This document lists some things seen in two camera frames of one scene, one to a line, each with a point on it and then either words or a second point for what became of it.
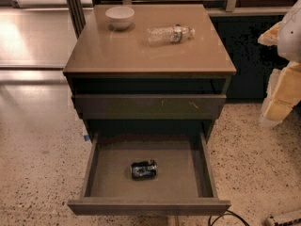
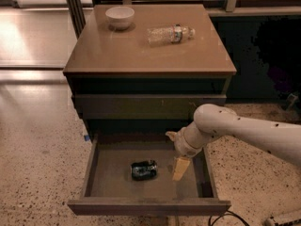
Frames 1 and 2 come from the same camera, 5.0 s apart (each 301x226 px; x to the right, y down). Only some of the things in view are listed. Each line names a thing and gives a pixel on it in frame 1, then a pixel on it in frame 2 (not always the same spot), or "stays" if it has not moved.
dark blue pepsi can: [144, 170] stays
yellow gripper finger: [270, 38] to [172, 135]
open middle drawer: [183, 185] stays
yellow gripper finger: [274, 111] to [182, 165]
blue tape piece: [87, 137] stays
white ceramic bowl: [119, 17] stays
